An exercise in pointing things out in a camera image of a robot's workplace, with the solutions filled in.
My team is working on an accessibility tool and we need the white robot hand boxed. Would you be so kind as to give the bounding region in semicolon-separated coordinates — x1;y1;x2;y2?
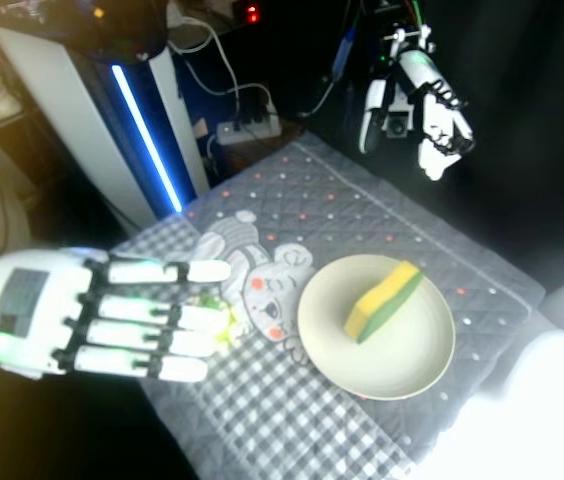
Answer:
0;246;237;385
358;47;477;182

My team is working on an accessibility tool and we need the white and green toy cake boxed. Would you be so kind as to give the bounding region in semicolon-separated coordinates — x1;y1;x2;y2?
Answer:
192;293;246;349

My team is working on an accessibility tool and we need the yellow and green sponge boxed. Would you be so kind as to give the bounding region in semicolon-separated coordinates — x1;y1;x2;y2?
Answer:
343;259;426;346

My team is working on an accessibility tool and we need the black device with red light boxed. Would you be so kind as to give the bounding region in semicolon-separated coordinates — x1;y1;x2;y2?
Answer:
230;0;264;25

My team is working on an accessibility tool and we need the white power strip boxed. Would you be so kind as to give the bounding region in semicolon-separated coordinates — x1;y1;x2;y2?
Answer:
215;115;283;147

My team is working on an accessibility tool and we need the white tower with blue light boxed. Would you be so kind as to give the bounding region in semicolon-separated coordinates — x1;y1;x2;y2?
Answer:
0;22;212;236

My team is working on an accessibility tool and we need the grey quilt with bear print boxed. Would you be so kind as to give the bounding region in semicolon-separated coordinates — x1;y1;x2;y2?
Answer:
106;130;547;480

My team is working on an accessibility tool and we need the black rounded device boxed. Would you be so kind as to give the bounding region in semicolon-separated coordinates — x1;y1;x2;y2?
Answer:
0;0;169;65

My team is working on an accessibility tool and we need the cream round plate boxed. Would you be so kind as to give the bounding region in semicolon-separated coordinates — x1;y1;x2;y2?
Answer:
296;253;457;402

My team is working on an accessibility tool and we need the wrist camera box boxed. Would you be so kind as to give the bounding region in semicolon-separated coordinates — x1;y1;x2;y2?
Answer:
383;110;412;140

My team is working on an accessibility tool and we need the blue and grey cable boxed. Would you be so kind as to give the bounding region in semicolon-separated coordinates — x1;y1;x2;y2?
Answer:
295;0;363;119

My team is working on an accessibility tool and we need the white cable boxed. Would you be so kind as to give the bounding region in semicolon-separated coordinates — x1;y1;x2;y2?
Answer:
166;16;243;126

